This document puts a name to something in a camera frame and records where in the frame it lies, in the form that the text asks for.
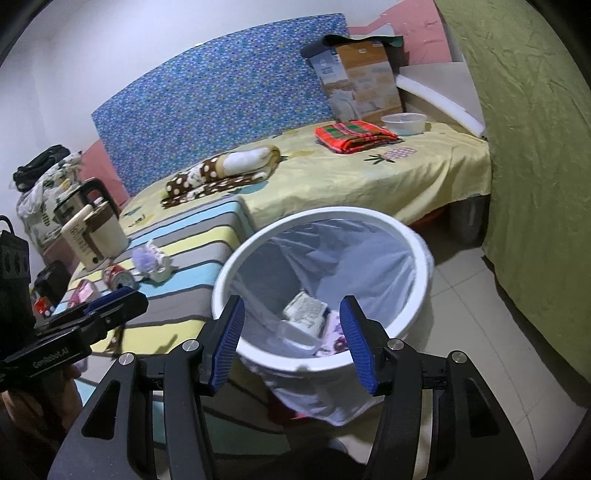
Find white plastic piece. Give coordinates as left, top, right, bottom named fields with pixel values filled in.
left=276, top=320, right=320, bottom=357

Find red plaid cloth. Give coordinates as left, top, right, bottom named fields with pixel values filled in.
left=315, top=120, right=399, bottom=155

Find stainless steel kettle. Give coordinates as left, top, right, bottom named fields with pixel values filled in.
left=53, top=178, right=116, bottom=227

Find yellow bed sheet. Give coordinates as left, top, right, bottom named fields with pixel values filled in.
left=120, top=121, right=491, bottom=241

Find purple white wrapper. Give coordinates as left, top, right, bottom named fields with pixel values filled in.
left=133, top=242, right=179, bottom=282

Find pink board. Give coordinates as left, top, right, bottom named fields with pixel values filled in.
left=81, top=138, right=131, bottom=208
left=348, top=0, right=453, bottom=65

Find grey storage box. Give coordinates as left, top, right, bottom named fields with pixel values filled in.
left=450, top=194, right=488, bottom=245

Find beige board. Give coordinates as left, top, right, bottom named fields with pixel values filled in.
left=399, top=62, right=481, bottom=118

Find pink white carton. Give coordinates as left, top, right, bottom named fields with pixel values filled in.
left=68, top=279, right=101, bottom=310

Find brown polka dot blanket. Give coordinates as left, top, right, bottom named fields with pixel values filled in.
left=160, top=144, right=281, bottom=208

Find white plastic bowl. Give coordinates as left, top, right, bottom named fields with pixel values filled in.
left=381, top=112, right=426, bottom=137

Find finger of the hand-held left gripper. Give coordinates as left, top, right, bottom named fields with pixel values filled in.
left=78, top=286, right=149, bottom=340

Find floral printed wrapper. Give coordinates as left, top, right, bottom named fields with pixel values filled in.
left=316, top=310, right=354, bottom=358

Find beige brown insulated mug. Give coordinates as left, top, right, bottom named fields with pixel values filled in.
left=61, top=199, right=130, bottom=271

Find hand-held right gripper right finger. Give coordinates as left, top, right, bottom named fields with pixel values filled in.
left=339, top=295, right=546, bottom=480

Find person's left hand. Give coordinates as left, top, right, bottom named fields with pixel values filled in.
left=0, top=362, right=86, bottom=462

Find floral cloth bundle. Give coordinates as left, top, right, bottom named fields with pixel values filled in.
left=17, top=152, right=86, bottom=252

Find black box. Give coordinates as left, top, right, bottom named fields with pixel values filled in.
left=34, top=261, right=71, bottom=305

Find blue floral board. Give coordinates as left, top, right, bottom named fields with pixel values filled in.
left=91, top=13, right=349, bottom=197

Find black bag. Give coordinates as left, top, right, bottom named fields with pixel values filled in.
left=13, top=144, right=70, bottom=192

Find white speckled carton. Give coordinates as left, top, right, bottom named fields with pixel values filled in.
left=281, top=291, right=329, bottom=342

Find green cloth curtain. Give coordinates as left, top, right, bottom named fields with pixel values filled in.
left=436, top=0, right=591, bottom=370

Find printed cardboard box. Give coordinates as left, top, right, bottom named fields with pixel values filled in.
left=302, top=34, right=405, bottom=123

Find striped table cloth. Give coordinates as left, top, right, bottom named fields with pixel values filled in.
left=46, top=194, right=287, bottom=480

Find white foam board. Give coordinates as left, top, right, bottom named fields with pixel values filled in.
left=396, top=76, right=488, bottom=139

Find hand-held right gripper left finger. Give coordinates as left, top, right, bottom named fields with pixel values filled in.
left=46, top=295, right=245, bottom=480

